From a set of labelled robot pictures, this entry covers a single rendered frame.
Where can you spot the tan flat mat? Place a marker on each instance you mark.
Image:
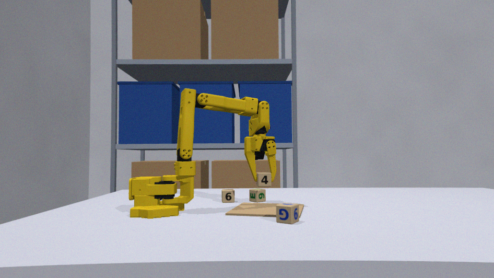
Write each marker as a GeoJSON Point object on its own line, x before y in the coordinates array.
{"type": "Point", "coordinates": [257, 210]}

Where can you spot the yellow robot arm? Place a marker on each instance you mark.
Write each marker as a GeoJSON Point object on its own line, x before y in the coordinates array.
{"type": "Point", "coordinates": [149, 191]}

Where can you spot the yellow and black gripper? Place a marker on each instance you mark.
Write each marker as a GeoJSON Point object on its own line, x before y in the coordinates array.
{"type": "Point", "coordinates": [255, 148]}

